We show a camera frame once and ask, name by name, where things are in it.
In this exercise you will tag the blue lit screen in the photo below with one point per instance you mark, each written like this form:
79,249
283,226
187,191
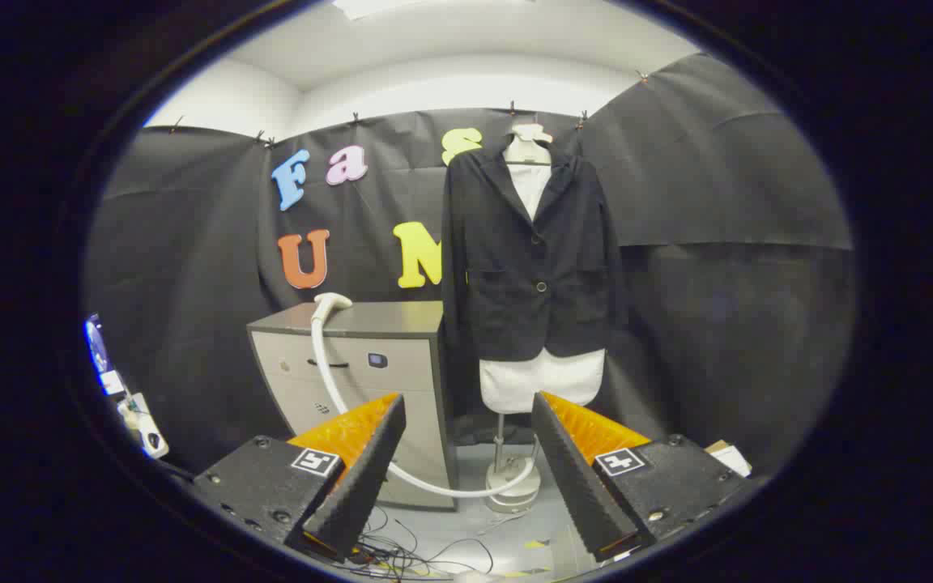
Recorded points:
98,346

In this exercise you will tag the long ceiling light panel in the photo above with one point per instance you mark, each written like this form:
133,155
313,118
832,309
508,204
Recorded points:
402,6

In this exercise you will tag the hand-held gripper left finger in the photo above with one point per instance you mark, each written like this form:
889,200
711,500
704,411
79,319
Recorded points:
365,478

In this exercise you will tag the cardboard box with papers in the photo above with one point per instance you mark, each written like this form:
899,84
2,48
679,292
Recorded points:
730,460

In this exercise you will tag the mannequin stand with round base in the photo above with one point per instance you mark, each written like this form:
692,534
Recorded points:
511,490

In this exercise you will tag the small white device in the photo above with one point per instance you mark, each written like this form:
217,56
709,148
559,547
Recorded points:
142,421

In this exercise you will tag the white mannequin torso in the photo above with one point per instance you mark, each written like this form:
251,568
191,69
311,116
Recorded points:
539,380

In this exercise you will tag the grey drawer cabinet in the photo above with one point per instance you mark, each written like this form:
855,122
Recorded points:
385,324

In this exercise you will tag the black jacket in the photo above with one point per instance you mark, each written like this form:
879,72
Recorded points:
499,275

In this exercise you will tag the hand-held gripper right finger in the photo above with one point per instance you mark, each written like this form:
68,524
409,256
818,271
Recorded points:
576,478

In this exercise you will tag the black backdrop cloth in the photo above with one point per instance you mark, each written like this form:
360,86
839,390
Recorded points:
717,283

